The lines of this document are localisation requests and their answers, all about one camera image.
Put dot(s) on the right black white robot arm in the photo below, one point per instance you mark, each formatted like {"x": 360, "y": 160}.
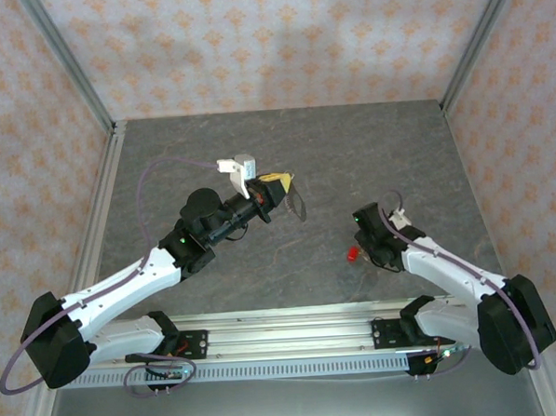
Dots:
{"x": 454, "y": 271}

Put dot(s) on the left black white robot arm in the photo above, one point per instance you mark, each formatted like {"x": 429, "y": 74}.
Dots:
{"x": 123, "y": 286}

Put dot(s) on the small circuit board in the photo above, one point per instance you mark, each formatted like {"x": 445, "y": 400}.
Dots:
{"x": 175, "y": 374}
{"x": 449, "y": 352}

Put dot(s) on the grey metal panel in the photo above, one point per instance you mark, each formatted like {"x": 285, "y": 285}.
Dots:
{"x": 288, "y": 408}

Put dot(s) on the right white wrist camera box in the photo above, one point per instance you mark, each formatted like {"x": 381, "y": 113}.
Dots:
{"x": 400, "y": 218}

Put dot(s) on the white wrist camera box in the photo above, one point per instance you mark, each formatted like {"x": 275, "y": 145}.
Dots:
{"x": 245, "y": 165}
{"x": 400, "y": 218}

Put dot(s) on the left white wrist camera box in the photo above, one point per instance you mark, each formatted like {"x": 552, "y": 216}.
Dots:
{"x": 245, "y": 165}

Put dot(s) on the wide aluminium side rail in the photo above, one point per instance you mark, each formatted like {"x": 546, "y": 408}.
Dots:
{"x": 110, "y": 170}

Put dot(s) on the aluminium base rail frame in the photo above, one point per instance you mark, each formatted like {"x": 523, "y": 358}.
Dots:
{"x": 289, "y": 335}

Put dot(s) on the thin aluminium side rail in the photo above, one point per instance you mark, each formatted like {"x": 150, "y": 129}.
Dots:
{"x": 450, "y": 120}

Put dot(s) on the aluminium corner post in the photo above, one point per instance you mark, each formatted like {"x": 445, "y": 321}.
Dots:
{"x": 482, "y": 34}
{"x": 66, "y": 56}

